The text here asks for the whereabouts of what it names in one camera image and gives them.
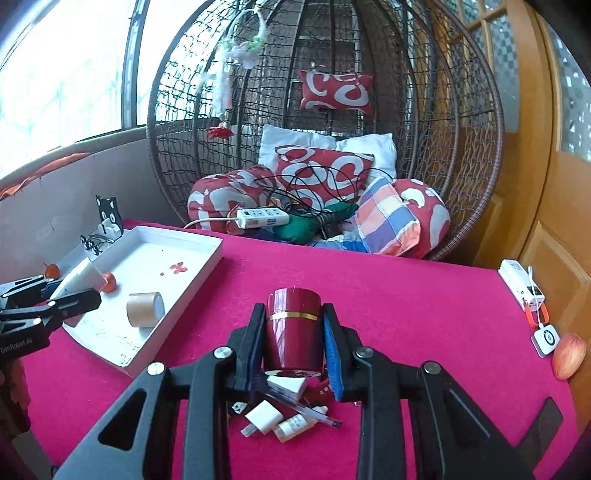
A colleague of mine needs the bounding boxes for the small white bottle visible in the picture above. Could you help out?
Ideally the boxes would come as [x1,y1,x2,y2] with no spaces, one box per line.
[272,406,329,443]

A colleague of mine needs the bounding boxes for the wicker hanging egg chair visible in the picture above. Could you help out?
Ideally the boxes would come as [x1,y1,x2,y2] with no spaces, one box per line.
[147,0,505,261]

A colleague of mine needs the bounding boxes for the thin-framed eyeglasses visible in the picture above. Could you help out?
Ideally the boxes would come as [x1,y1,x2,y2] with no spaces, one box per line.
[85,233,122,252]

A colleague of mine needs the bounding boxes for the black white cat glasses holder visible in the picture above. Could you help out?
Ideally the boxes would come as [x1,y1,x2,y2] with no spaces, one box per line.
[81,195,124,254]

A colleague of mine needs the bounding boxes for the white box device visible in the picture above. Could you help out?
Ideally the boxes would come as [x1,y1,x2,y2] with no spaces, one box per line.
[499,259,543,310]

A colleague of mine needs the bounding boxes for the white square button device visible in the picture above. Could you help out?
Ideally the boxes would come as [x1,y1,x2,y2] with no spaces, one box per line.
[531,324,561,358]

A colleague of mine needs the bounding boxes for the plaid pillow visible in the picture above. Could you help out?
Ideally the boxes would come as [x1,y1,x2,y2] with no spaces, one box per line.
[314,178,422,257]

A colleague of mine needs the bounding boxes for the white feather dreamcatcher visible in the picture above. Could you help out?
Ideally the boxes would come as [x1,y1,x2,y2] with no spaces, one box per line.
[203,9,269,121]

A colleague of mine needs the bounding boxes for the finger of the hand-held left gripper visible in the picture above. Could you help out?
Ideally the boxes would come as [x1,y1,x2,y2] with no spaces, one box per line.
[0,274,54,309]
[0,289,102,336]

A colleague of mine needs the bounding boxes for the orange cloth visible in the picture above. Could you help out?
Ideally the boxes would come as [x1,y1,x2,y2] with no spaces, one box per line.
[0,152,90,199]

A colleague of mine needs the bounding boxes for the white shallow tray box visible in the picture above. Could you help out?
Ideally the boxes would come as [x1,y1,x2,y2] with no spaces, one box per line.
[62,225,225,378]

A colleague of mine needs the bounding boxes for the red apple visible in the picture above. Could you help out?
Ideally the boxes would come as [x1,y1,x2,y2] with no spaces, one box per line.
[551,333,588,380]

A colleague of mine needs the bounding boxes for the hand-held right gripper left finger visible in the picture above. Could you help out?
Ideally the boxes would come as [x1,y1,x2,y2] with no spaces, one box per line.
[53,302,269,480]

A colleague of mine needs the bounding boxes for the small red white patterned pillow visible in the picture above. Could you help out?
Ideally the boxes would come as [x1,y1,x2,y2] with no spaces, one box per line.
[299,68,374,115]

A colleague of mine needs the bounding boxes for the window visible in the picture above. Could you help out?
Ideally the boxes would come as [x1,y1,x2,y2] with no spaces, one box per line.
[0,0,222,181]

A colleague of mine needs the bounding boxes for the red cylindrical canister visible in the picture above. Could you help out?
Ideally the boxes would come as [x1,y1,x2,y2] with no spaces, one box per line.
[262,288,324,377]

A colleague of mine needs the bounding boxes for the white power cable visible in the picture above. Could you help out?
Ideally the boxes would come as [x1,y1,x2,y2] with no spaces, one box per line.
[185,213,238,230]

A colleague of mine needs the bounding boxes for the wooden door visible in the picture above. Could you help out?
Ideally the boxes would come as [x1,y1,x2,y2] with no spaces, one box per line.
[443,0,591,352]

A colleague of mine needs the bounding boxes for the magenta tablecloth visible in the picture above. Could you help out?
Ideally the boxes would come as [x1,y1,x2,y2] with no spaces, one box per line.
[21,219,580,480]

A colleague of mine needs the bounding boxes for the square red white patterned pillow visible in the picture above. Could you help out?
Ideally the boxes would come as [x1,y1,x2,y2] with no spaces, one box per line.
[274,144,375,208]

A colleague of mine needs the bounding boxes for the black cable tangle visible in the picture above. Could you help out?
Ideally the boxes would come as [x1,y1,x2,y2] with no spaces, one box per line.
[265,164,398,237]

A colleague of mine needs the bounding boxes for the grey cardboard panel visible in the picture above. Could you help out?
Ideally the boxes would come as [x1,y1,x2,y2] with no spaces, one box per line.
[0,154,153,287]

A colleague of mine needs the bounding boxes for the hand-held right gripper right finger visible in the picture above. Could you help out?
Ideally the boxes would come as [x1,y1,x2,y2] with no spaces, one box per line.
[322,302,539,480]

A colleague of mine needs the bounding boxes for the white charger plug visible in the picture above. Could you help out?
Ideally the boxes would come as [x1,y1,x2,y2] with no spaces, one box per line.
[240,399,284,437]

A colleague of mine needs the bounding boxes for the white power strip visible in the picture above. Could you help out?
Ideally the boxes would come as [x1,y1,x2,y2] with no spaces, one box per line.
[235,208,291,228]

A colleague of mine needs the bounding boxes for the red white patterned seat cushion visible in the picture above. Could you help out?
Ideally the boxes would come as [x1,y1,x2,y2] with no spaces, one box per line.
[187,166,451,259]

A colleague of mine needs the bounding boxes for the green cloth bag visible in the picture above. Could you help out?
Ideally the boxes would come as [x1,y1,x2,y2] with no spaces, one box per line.
[276,203,358,243]

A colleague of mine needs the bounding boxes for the brown tape roll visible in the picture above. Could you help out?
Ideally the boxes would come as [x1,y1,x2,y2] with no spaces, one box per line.
[126,292,165,328]

